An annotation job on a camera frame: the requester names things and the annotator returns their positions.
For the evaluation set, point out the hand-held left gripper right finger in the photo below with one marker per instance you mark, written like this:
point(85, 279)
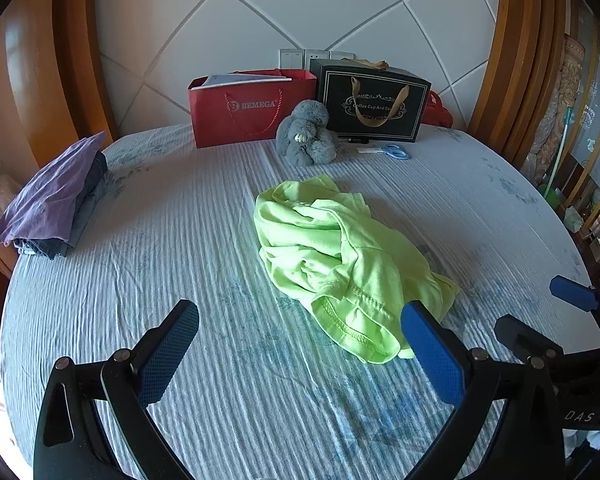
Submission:
point(432, 355)

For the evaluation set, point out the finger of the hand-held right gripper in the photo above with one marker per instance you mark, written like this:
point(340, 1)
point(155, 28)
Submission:
point(522, 335)
point(572, 292)

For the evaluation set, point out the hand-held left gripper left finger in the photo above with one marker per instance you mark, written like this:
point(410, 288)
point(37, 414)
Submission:
point(172, 355)

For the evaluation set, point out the light green shirt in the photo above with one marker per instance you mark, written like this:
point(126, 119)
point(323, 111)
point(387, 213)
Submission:
point(320, 245)

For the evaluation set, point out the striped pale blue bed sheet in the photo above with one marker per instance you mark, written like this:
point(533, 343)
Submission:
point(180, 240)

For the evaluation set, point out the folded purple garment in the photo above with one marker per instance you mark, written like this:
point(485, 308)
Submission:
point(50, 190)

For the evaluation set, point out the small red bag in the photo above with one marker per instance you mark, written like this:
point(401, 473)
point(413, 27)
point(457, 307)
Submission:
point(437, 115)

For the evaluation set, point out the black pen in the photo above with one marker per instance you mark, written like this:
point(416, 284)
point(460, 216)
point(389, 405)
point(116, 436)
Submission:
point(355, 138)

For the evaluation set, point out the red paper bag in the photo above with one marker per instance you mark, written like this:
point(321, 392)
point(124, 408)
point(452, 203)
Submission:
point(240, 125)

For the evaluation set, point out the grey plush bunny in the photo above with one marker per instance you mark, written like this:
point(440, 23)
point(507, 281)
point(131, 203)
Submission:
point(305, 145)

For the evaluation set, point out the black gift bag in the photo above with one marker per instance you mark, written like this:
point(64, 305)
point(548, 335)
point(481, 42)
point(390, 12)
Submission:
point(340, 115)

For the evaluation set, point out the white quilted headboard panel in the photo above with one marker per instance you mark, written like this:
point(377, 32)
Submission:
point(180, 25)

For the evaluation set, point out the wooden headboard frame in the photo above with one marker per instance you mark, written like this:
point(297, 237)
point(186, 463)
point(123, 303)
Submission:
point(520, 60)
point(55, 60)

